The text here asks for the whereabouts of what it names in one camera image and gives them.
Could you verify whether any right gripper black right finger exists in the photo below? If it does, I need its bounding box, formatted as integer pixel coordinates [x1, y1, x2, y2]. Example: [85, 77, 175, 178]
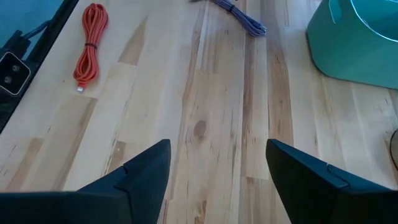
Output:
[266, 138, 398, 224]

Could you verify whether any red rubber cable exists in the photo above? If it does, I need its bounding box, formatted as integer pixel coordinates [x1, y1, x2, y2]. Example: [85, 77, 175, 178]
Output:
[73, 2, 109, 93]

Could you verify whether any black lamp cord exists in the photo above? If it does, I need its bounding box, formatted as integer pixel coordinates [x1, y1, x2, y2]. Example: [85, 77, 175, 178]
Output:
[389, 129, 398, 171]

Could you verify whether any blue cable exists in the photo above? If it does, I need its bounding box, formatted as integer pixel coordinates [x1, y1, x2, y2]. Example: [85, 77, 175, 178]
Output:
[21, 20, 52, 40]

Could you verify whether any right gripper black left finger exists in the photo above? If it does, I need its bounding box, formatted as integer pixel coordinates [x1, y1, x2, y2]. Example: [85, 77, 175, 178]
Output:
[0, 139, 172, 224]

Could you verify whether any lavender braided cable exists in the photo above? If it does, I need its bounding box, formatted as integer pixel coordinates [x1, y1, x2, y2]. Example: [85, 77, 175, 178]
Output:
[190, 0, 268, 38]

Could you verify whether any green-teal plastic bin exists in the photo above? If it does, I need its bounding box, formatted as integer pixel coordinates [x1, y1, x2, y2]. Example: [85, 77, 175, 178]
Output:
[306, 0, 398, 90]

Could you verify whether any black table-level camera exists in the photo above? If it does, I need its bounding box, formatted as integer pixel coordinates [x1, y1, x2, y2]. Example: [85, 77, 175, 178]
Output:
[0, 51, 32, 96]

